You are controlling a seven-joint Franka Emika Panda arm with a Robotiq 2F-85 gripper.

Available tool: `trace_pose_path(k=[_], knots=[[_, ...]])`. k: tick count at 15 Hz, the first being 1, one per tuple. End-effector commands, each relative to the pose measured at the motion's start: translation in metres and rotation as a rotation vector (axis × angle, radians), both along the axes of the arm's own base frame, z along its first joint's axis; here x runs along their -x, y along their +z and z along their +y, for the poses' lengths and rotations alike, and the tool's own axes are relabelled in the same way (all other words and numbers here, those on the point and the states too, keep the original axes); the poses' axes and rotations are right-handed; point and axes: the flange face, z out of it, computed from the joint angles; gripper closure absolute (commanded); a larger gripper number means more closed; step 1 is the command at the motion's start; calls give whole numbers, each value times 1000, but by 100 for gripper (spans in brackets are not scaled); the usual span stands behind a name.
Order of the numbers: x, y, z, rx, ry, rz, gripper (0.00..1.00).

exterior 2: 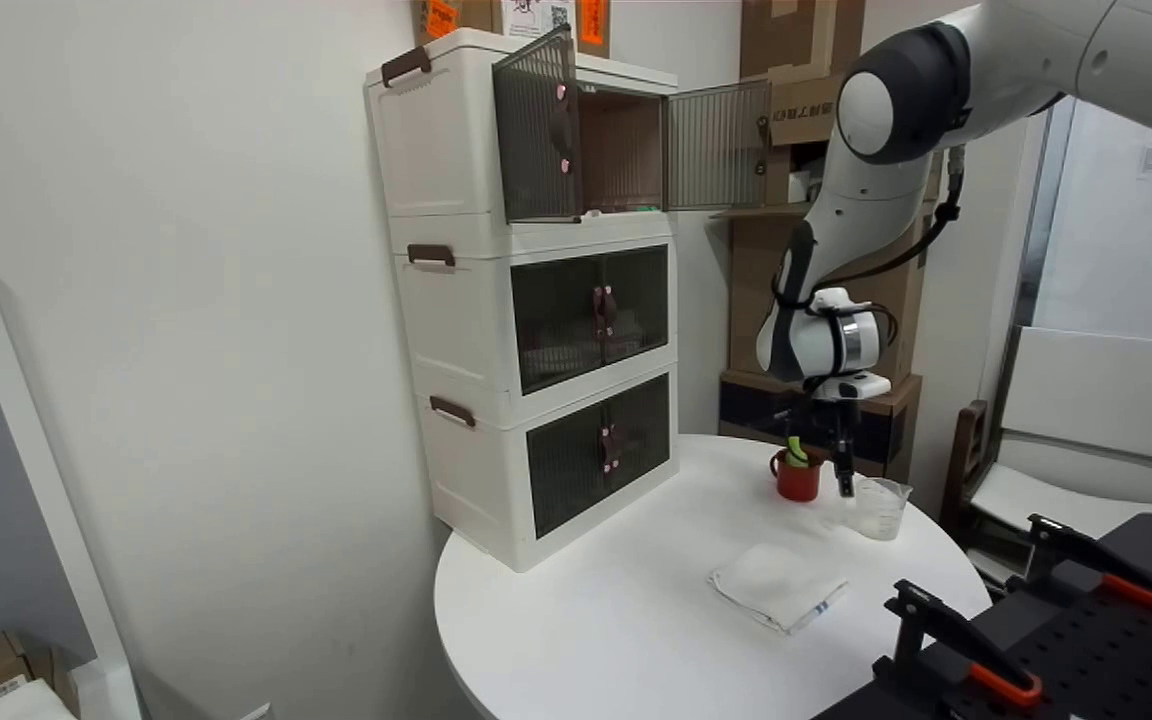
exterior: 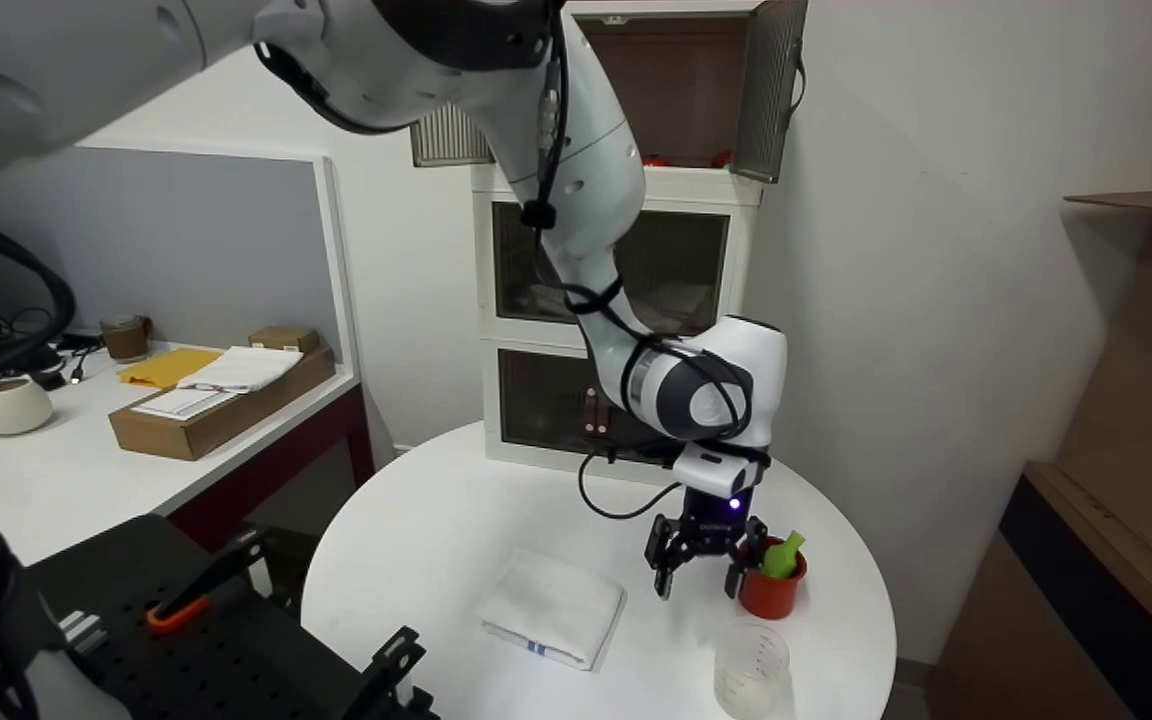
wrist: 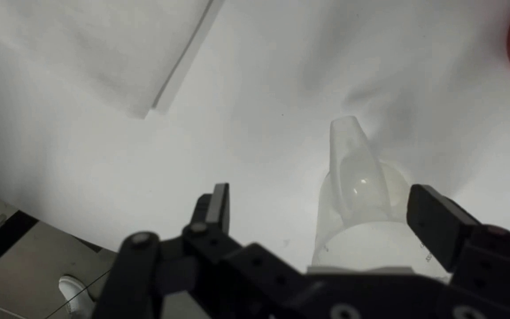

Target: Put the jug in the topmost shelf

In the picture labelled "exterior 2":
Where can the printed cardboard box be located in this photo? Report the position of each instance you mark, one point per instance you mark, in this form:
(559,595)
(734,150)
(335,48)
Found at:
(798,113)

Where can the white side desk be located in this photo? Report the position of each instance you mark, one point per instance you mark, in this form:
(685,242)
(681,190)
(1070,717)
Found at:
(1108,401)

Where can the white folded cloth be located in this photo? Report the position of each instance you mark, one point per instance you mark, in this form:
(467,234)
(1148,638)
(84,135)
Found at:
(773,586)

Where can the clear plastic jug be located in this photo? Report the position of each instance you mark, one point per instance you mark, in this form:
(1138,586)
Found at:
(883,514)

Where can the large cardboard box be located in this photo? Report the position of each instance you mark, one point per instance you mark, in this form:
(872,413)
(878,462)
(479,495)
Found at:
(747,307)

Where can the cardboard box with black band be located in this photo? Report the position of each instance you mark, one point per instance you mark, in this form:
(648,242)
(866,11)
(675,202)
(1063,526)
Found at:
(748,411)

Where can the green plastic toy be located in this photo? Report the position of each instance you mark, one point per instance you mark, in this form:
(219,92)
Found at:
(798,452)

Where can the dark brown wooden stand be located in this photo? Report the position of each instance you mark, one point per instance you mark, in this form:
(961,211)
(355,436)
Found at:
(964,462)

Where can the white three-tier storage cabinet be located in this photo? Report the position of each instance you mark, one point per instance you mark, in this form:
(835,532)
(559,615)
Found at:
(449,145)

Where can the red cup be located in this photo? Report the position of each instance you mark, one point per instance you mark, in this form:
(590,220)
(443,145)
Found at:
(798,484)

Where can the tinted cabinet door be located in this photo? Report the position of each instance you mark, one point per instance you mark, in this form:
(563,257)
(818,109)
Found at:
(718,145)
(637,307)
(564,471)
(642,433)
(553,326)
(537,135)

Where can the black red clamp tool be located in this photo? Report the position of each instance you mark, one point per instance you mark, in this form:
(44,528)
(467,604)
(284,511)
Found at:
(1108,660)

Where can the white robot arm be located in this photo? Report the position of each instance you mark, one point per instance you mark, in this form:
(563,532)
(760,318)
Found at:
(869,202)

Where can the orange printed box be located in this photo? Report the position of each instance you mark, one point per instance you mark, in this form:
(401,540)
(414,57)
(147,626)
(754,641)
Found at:
(590,25)

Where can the white paper sheet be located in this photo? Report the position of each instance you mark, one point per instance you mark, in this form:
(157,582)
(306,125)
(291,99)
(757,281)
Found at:
(23,702)

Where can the whiteboard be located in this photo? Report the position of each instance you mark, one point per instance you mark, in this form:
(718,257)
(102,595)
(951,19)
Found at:
(1118,242)

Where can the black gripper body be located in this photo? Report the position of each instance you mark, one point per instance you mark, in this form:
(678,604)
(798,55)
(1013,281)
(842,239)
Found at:
(835,420)

